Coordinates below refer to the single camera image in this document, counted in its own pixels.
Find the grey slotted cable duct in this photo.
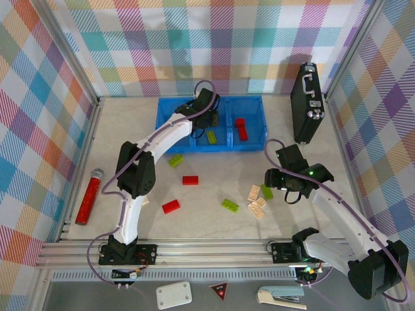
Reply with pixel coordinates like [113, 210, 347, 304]
[51, 270, 299, 282]

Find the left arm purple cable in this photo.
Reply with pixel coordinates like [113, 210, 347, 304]
[86, 80, 219, 288]

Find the white rectangular plate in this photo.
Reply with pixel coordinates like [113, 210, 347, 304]
[156, 281, 193, 310]

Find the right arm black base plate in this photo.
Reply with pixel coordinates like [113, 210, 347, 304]
[270, 241, 331, 264]

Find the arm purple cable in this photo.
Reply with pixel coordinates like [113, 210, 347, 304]
[86, 80, 219, 288]
[263, 139, 411, 304]

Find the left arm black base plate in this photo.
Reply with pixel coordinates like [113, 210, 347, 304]
[98, 243, 158, 266]

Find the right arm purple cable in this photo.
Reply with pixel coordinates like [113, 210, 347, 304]
[263, 139, 411, 304]

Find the grey white stapler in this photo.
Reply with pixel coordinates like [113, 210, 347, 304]
[257, 284, 307, 310]

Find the aluminium corner post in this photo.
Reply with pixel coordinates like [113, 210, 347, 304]
[32, 0, 101, 104]
[324, 0, 386, 98]

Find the red glitter tube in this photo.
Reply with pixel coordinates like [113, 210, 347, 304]
[75, 168, 105, 226]

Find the black briefcase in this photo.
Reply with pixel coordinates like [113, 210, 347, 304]
[290, 62, 326, 145]

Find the blue three-compartment plastic bin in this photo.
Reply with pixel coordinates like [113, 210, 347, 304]
[156, 96, 268, 153]

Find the aluminium side rail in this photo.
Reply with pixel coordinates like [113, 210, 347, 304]
[57, 97, 104, 243]
[325, 93, 374, 240]

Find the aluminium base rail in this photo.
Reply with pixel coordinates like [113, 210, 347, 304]
[35, 238, 393, 270]

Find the red black triangle sign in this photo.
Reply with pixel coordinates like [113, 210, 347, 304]
[209, 282, 230, 302]

